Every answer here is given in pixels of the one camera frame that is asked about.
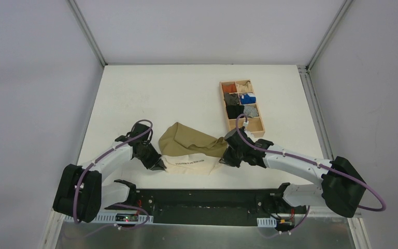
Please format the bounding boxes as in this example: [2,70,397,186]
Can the olive and cream underwear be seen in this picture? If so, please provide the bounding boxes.
[159,122,228,175]

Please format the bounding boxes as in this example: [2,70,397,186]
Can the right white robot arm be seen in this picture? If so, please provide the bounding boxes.
[221,128,366,218]

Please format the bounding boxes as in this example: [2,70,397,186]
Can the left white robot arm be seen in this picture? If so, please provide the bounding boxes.
[52,119,166,224]

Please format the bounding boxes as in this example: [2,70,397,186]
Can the black rolled underwear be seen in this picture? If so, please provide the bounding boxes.
[225,105,245,119]

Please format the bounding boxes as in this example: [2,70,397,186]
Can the grey striped rolled underwear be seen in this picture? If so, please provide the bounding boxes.
[244,105,259,118]

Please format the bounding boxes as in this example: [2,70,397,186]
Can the dark grey rolled underwear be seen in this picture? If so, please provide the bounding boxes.
[223,92,240,106]

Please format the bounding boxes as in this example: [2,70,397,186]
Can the blue rolled underwear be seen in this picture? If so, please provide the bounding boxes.
[239,92,257,105]

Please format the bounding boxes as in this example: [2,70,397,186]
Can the orange rolled underwear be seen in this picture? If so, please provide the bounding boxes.
[222,83,237,93]

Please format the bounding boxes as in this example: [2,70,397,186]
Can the beige rolled underwear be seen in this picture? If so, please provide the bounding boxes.
[235,80,253,92]

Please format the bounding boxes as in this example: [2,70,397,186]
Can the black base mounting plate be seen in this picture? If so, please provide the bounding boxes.
[108,189,307,227]

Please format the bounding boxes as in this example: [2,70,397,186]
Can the wooden compartment box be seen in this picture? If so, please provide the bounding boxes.
[219,79,265,138]

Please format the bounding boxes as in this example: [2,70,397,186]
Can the left white cable duct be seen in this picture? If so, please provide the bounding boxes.
[63,212,154,225]

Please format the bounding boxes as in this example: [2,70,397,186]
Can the white cable duct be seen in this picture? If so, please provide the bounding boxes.
[257,217,277,228]
[63,212,154,225]

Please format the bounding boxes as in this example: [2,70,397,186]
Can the right white cable duct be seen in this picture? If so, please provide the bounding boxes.
[257,217,277,228]

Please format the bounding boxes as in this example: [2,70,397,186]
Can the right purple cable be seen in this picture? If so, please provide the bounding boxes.
[235,114,387,212]

